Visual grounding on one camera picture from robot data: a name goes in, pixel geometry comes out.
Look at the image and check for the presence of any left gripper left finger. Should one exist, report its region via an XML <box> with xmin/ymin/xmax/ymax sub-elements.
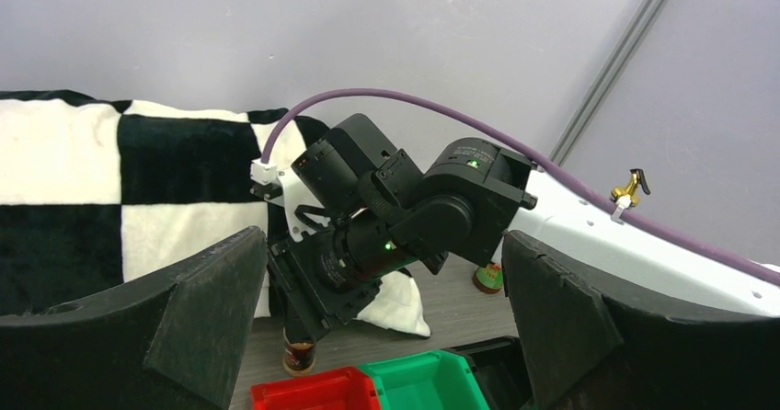
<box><xmin>1</xmin><ymin>226</ymin><xmax>267</xmax><ymax>409</ymax></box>

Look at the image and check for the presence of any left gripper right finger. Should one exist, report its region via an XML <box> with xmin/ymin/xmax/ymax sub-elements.
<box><xmin>501</xmin><ymin>231</ymin><xmax>779</xmax><ymax>409</ymax></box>

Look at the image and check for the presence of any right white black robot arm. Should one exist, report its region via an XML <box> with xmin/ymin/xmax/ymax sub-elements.
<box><xmin>250</xmin><ymin>114</ymin><xmax>779</xmax><ymax>339</ymax></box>

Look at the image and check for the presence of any brown sauce glass bottle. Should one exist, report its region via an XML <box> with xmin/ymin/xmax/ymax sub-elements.
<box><xmin>611</xmin><ymin>168</ymin><xmax>651</xmax><ymax>208</ymax></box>

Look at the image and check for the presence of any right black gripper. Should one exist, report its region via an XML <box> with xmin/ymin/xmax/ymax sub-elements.
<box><xmin>269</xmin><ymin>239</ymin><xmax>381</xmax><ymax>342</ymax></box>

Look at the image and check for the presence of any yellow cap chili sauce bottle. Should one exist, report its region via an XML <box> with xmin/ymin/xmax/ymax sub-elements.
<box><xmin>472</xmin><ymin>263</ymin><xmax>504</xmax><ymax>294</ymax></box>

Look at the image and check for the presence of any red label spice jar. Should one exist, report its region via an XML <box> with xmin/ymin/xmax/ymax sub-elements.
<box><xmin>282</xmin><ymin>315</ymin><xmax>316</xmax><ymax>376</ymax></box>

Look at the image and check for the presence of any green plastic bin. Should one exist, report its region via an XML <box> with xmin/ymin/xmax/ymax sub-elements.
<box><xmin>358</xmin><ymin>350</ymin><xmax>490</xmax><ymax>410</ymax></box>

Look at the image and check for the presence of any black white checkered cloth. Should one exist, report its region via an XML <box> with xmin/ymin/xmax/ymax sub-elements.
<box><xmin>0</xmin><ymin>89</ymin><xmax>432</xmax><ymax>339</ymax></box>

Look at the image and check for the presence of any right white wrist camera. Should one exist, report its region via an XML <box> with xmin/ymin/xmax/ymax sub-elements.
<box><xmin>250</xmin><ymin>158</ymin><xmax>329</xmax><ymax>242</ymax></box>

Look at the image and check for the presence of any red plastic bin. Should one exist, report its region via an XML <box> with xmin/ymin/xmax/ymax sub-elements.
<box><xmin>249</xmin><ymin>367</ymin><xmax>382</xmax><ymax>410</ymax></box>

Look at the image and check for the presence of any black plastic bin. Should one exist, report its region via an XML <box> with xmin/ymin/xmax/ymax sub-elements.
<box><xmin>446</xmin><ymin>336</ymin><xmax>536</xmax><ymax>410</ymax></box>

